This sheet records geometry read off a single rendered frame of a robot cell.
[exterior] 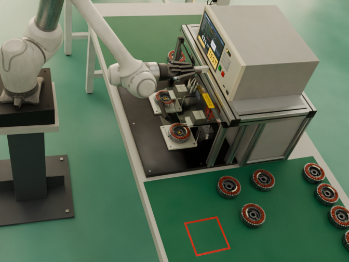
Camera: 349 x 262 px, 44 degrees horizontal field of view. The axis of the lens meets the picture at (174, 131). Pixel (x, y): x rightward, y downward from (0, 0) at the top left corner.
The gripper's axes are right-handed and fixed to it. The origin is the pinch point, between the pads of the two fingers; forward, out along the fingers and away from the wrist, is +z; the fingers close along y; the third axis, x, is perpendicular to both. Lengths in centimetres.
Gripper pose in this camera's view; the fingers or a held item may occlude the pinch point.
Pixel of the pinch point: (200, 69)
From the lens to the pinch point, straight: 195.0
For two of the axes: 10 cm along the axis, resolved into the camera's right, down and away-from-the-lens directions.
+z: 9.4, -1.1, 3.4
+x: 1.9, -6.6, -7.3
